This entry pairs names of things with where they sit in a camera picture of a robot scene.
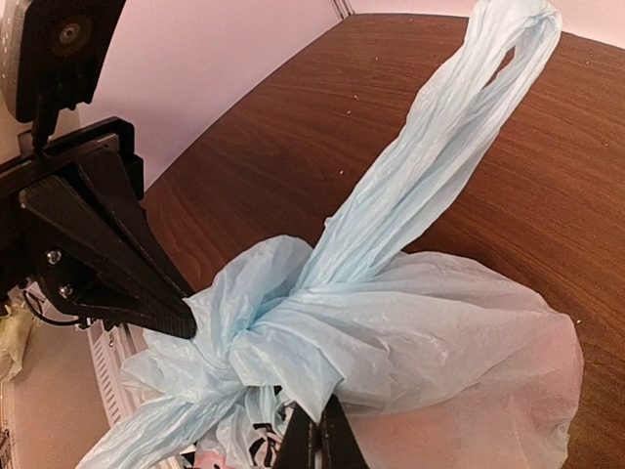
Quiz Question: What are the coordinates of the light blue plastic bag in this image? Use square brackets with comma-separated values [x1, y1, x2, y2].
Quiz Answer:
[81, 1, 583, 468]

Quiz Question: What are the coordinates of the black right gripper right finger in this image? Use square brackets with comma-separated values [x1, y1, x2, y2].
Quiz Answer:
[319, 395, 369, 469]

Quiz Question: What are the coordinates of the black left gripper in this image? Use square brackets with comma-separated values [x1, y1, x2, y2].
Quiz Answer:
[1, 1, 196, 339]

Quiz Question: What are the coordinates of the aluminium front rail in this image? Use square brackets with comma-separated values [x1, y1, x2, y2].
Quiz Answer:
[87, 321, 146, 428]

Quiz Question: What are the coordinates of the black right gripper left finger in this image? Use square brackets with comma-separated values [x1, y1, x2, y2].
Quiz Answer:
[275, 405, 318, 469]

